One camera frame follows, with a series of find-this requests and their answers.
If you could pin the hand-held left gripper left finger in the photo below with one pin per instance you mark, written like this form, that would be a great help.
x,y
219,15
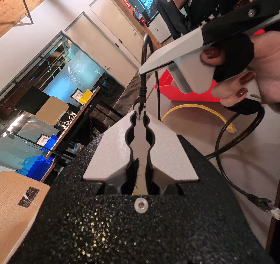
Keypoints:
x,y
107,156

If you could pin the long wooden-edged desk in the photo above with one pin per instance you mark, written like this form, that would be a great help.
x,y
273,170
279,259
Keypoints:
x,y
75,125

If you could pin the red fire extinguisher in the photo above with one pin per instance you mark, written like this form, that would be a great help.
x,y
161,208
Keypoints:
x,y
141,19

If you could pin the red plastic bin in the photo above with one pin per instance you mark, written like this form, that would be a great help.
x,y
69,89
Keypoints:
x,y
166,91

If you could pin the printed marker tag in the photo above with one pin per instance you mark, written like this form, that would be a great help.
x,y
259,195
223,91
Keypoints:
x,y
76,95
42,140

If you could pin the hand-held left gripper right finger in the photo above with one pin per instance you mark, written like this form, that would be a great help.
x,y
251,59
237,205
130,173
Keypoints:
x,y
172,156

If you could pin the wooden pillar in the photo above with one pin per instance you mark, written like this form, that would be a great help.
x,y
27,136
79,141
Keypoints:
x,y
143,29

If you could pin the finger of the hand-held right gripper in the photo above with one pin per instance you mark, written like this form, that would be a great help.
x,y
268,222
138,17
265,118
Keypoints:
x,y
172,51

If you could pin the black monitor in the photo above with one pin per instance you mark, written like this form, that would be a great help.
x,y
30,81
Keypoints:
x,y
30,99

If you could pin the black metal rod frame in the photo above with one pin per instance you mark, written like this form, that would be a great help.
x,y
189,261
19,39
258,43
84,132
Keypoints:
x,y
25,5

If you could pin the blue plastic bin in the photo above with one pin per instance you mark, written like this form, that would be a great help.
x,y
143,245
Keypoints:
x,y
37,167
50,142

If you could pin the black office chair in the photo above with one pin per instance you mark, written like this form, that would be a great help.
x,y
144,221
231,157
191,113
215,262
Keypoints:
x,y
203,10

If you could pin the small yellow plastic bin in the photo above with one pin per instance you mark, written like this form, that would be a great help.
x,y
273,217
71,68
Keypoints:
x,y
85,96

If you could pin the red wall sign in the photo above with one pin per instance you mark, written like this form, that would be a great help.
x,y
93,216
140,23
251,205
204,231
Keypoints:
x,y
125,1

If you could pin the person's right hand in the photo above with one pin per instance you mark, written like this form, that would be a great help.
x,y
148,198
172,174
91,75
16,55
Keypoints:
x,y
269,71

